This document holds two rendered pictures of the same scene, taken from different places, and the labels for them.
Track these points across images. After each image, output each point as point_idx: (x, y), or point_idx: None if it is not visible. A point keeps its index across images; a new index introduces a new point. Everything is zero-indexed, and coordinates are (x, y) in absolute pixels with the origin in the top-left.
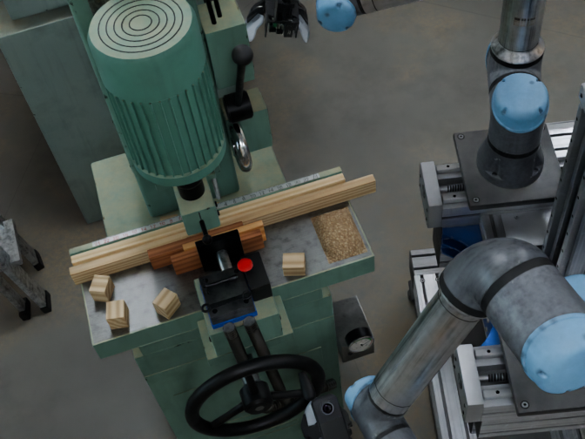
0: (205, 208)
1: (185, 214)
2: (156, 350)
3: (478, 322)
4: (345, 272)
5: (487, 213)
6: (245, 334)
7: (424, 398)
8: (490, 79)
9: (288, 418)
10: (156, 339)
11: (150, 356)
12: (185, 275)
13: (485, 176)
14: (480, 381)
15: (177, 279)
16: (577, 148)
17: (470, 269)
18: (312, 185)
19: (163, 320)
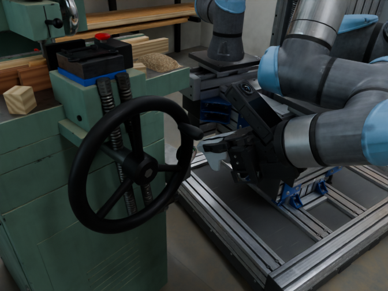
0: (49, 3)
1: (30, 5)
2: (13, 167)
3: (218, 183)
4: (172, 81)
5: (223, 85)
6: (118, 100)
7: (202, 243)
8: (205, 5)
9: (165, 202)
10: (12, 145)
11: (6, 177)
12: (36, 93)
13: (218, 58)
14: None
15: None
16: None
17: None
18: (127, 39)
19: (19, 116)
